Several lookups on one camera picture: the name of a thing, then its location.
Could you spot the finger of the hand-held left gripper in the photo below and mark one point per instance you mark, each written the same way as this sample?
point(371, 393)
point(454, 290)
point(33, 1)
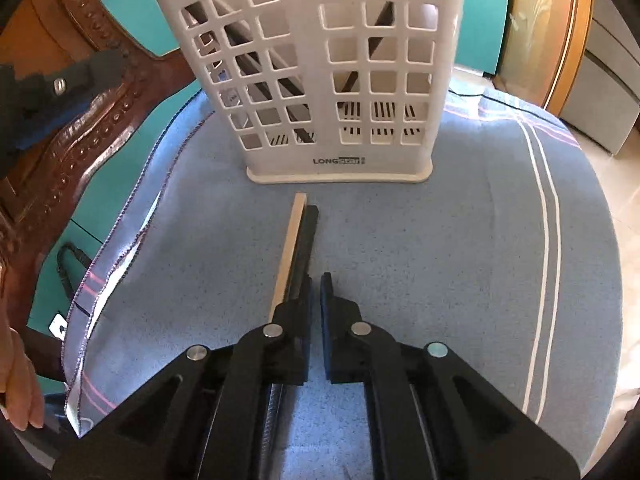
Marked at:
point(80, 77)

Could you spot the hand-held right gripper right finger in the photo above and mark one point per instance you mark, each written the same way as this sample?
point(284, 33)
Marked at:
point(337, 350)

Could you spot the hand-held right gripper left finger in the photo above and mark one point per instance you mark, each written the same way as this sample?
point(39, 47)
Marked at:
point(295, 355)

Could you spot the white chopstick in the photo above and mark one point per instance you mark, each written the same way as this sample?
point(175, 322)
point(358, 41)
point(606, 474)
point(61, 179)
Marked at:
point(290, 255)

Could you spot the dark brown chopstick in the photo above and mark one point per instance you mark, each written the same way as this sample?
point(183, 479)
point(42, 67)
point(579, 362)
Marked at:
point(306, 250)

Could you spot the reddish brown chopstick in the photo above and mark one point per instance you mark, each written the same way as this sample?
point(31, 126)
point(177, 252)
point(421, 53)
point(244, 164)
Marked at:
point(197, 16)

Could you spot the black chopstick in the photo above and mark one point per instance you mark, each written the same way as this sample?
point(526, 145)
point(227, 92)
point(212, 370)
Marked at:
point(287, 89)

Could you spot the white plastic utensil basket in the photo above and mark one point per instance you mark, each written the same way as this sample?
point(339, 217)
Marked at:
point(315, 85)

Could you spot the person's left hand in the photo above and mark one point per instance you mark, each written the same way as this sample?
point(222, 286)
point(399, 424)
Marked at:
point(20, 390)

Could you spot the carved wooden chair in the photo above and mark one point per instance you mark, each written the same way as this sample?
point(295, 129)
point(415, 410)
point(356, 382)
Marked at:
point(50, 185)

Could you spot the blue striped towel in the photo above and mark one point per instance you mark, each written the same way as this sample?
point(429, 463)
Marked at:
point(425, 260)

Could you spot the small white tag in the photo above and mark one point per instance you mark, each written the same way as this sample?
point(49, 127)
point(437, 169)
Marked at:
point(57, 325)

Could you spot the grey drawer cabinet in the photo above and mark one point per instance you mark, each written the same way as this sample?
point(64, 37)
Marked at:
point(600, 100)

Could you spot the wood framed glass cabinet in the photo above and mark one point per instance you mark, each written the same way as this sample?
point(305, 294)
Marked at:
point(540, 35)

